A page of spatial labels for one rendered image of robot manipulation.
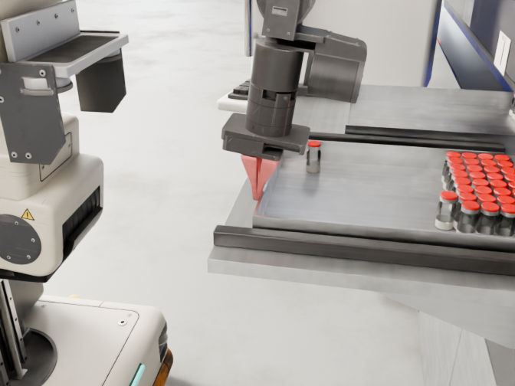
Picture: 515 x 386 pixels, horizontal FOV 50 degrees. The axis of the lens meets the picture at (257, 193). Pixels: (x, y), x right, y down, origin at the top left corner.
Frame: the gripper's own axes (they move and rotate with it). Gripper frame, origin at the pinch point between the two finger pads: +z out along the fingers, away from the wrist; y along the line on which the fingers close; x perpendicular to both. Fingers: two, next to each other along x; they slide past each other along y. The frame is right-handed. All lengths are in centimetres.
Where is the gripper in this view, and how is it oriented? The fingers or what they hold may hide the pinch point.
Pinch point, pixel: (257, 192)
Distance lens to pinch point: 71.9
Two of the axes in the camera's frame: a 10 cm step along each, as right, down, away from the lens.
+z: -1.3, 8.7, 4.7
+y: 9.7, 2.0, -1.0
